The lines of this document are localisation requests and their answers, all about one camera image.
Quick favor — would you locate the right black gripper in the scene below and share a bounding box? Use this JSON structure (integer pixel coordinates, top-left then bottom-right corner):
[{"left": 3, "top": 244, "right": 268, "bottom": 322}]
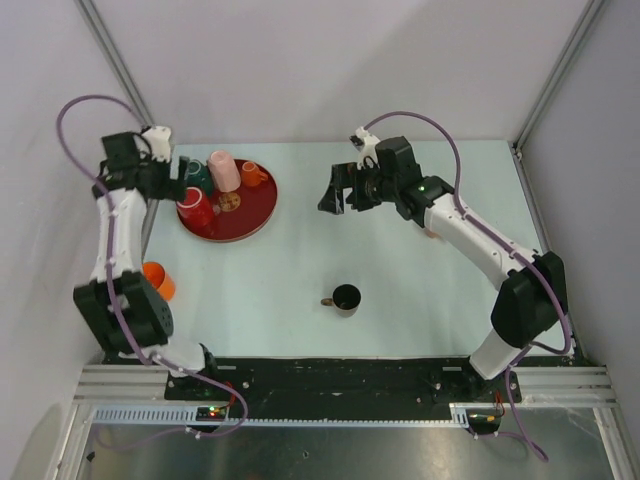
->
[{"left": 319, "top": 160, "right": 399, "bottom": 215}]

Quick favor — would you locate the red mug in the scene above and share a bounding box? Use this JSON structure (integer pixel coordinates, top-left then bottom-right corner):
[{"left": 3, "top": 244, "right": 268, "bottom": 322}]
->
[{"left": 176, "top": 186, "right": 215, "bottom": 228}]

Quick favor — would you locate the small orange mug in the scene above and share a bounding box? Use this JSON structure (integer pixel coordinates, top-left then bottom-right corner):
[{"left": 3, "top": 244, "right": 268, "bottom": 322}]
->
[{"left": 240, "top": 161, "right": 269, "bottom": 188}]

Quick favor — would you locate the large orange mug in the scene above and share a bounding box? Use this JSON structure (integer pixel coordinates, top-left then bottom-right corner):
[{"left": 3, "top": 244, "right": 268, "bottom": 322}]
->
[{"left": 142, "top": 262, "right": 176, "bottom": 302}]

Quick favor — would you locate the brown speckled mug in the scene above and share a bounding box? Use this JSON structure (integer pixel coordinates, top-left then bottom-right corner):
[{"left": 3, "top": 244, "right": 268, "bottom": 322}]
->
[{"left": 320, "top": 284, "right": 362, "bottom": 317}]

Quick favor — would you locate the small pink mug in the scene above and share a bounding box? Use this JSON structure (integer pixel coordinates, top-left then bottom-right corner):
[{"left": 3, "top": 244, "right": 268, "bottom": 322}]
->
[{"left": 424, "top": 228, "right": 442, "bottom": 240}]

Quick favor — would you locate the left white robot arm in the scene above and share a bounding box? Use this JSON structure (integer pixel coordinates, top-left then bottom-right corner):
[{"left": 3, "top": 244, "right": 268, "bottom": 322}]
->
[{"left": 73, "top": 126, "right": 222, "bottom": 399}]

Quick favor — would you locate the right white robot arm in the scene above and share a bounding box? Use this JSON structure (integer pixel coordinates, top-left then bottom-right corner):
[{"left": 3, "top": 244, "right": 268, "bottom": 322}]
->
[{"left": 318, "top": 128, "right": 568, "bottom": 401}]

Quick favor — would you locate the dark green mug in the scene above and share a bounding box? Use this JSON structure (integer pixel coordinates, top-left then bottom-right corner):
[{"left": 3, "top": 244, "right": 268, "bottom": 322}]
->
[{"left": 186, "top": 159, "right": 214, "bottom": 196}]

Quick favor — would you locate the light pink tall mug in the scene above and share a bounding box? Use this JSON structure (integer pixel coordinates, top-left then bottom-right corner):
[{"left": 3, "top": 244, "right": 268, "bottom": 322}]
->
[{"left": 207, "top": 150, "right": 241, "bottom": 193}]

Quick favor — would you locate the red round tray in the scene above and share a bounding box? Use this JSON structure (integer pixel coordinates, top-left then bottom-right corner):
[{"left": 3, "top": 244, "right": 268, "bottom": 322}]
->
[{"left": 175, "top": 158, "right": 278, "bottom": 243}]

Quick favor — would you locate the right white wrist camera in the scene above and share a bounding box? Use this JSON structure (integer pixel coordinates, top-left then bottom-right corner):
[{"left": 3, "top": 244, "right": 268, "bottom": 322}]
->
[{"left": 349, "top": 127, "right": 380, "bottom": 170}]

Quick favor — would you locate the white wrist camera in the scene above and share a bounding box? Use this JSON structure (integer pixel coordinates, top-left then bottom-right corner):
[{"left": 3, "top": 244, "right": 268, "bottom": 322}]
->
[
  {"left": 349, "top": 127, "right": 380, "bottom": 170},
  {"left": 141, "top": 125, "right": 173, "bottom": 163}
]

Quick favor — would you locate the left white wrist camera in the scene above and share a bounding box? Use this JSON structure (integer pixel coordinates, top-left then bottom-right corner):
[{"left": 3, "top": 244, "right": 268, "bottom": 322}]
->
[{"left": 141, "top": 125, "right": 173, "bottom": 163}]

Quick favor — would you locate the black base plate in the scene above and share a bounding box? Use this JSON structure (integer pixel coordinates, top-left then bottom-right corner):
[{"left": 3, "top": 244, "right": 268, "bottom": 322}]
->
[{"left": 102, "top": 355, "right": 521, "bottom": 420}]

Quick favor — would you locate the aluminium frame rail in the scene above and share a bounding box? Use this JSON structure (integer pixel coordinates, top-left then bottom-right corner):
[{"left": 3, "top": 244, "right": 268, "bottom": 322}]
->
[{"left": 73, "top": 365, "right": 169, "bottom": 405}]

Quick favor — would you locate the grey cable duct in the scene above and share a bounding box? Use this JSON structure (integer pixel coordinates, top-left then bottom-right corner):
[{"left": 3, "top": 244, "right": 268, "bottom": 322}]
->
[{"left": 93, "top": 405, "right": 469, "bottom": 428}]

